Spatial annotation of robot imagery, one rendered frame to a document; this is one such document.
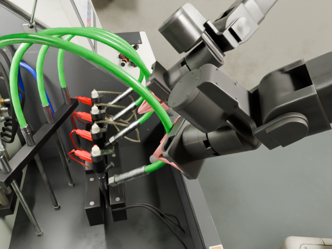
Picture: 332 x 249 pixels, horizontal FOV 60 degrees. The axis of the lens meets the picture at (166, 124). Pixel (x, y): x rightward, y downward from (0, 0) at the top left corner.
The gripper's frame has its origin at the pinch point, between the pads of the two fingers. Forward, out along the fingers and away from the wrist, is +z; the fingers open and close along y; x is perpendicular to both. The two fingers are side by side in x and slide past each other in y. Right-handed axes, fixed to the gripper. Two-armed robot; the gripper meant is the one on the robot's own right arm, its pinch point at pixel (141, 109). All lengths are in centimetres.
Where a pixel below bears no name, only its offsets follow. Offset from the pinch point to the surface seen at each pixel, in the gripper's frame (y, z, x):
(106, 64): 13.9, -9.7, 12.4
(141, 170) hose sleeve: -4.5, 2.7, 12.7
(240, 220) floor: -121, 50, -55
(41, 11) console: 28.9, 14.1, -28.4
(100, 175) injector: -5.2, 19.7, 3.7
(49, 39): 21.7, -6.0, 11.2
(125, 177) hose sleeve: -4.0, 6.9, 12.3
